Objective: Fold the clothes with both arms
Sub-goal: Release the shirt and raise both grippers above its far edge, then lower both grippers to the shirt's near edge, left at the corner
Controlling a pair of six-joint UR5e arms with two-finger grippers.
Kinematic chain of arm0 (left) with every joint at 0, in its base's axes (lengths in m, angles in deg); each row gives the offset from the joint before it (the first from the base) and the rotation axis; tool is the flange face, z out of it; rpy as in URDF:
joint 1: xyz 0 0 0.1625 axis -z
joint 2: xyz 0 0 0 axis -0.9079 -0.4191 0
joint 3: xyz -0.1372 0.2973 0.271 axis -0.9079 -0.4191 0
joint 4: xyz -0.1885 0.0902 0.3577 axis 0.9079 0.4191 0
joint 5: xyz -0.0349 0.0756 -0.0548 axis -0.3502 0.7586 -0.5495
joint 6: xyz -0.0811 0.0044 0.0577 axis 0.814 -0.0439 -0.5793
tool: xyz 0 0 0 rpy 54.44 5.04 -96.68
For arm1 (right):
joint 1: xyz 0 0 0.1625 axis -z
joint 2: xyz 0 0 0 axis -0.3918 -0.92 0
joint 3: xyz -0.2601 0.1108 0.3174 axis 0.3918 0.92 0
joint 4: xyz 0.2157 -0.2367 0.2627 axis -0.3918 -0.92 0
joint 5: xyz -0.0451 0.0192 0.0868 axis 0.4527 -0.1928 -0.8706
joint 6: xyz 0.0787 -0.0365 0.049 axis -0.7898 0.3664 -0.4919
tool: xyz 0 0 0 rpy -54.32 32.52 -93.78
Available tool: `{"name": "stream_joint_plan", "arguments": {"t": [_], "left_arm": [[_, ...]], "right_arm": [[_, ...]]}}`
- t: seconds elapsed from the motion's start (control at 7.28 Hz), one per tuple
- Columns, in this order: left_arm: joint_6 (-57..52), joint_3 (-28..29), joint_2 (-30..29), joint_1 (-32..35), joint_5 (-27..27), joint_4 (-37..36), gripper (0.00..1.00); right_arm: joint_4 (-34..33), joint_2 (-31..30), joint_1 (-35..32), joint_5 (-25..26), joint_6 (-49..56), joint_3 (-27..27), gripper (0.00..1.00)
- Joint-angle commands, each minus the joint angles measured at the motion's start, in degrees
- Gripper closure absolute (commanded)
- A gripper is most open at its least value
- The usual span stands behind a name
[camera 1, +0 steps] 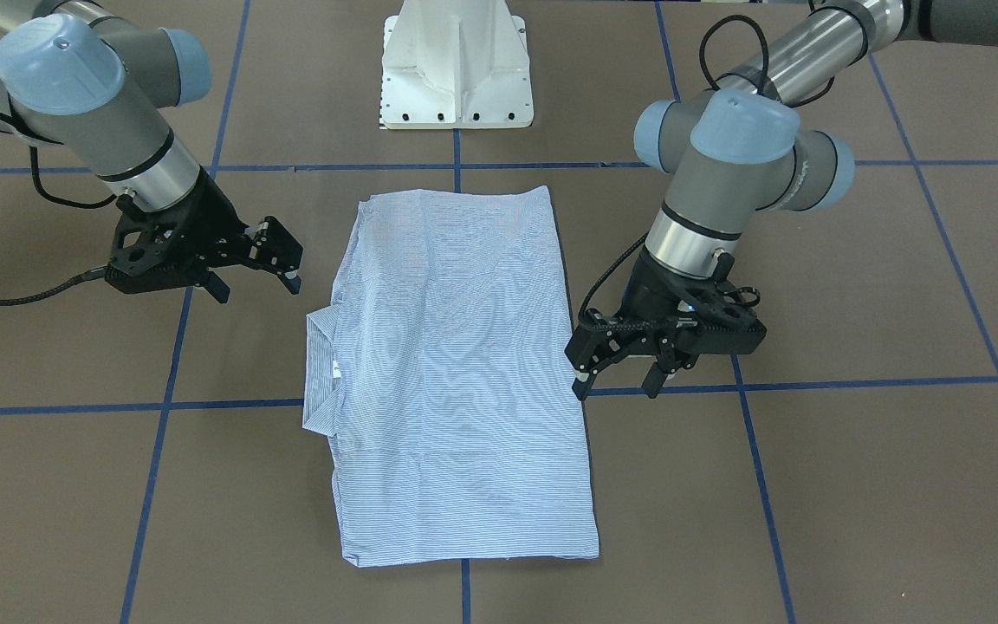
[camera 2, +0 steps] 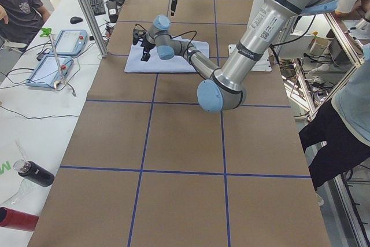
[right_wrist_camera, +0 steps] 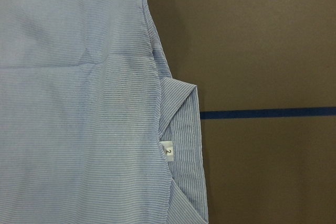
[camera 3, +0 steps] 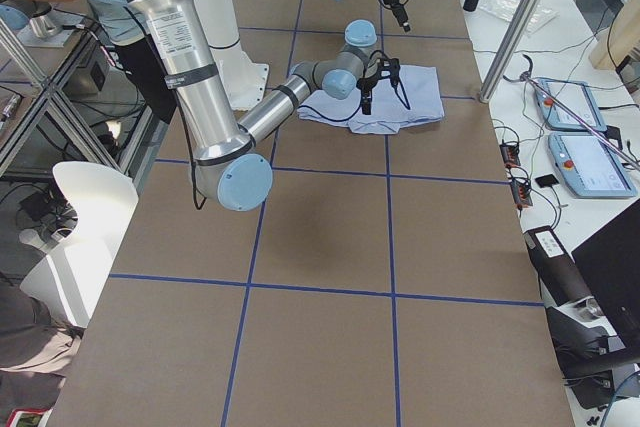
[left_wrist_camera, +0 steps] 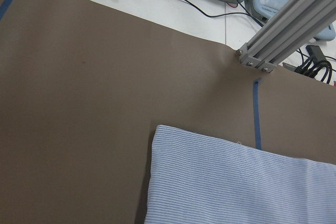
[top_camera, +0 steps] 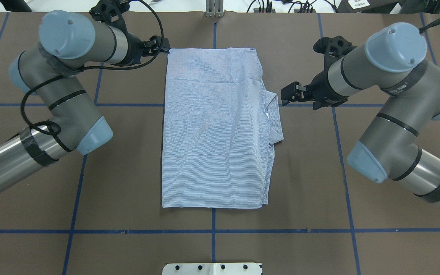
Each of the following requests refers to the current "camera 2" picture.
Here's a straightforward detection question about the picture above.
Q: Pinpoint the red water bottle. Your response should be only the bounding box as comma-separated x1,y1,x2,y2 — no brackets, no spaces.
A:
1,207,39,231

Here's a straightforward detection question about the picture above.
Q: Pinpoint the black water bottle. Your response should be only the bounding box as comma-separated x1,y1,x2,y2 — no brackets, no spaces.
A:
13,159,54,187

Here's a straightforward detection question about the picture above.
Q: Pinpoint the blue teach pendant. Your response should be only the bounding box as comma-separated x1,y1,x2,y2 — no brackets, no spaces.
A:
26,54,73,89
55,30,88,57

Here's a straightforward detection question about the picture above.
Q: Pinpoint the standing person in black trousers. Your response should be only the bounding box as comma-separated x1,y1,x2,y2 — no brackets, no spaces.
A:
299,58,369,190

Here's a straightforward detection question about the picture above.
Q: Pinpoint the upper blue teach pendant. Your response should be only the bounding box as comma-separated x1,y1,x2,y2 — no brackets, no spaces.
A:
55,30,88,57

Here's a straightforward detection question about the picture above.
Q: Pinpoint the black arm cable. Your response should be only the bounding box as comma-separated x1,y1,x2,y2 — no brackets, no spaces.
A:
170,30,200,54

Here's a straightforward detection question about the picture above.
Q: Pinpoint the metal stand with green clip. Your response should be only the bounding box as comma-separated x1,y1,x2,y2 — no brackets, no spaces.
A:
40,27,76,97

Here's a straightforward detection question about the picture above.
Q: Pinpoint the black computer mouse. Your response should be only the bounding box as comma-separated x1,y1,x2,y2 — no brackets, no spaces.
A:
69,16,83,24

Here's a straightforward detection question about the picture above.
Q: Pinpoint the clear plastic bag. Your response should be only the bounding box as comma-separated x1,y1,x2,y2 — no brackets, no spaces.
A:
1,140,27,204

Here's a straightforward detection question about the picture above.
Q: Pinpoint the blue striped button shirt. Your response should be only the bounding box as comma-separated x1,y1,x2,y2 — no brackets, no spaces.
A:
124,38,210,74

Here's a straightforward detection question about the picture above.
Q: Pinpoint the aluminium frame post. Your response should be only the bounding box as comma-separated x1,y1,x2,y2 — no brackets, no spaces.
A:
78,0,108,58

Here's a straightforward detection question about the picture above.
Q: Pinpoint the black keyboard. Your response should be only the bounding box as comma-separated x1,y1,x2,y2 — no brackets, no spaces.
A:
88,0,106,16

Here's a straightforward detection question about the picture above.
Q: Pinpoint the lower blue teach pendant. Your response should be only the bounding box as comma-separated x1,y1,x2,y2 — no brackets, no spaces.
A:
26,54,73,89

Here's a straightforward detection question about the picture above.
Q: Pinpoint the seated person in grey shirt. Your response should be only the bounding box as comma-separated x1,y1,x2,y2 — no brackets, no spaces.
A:
1,0,50,45

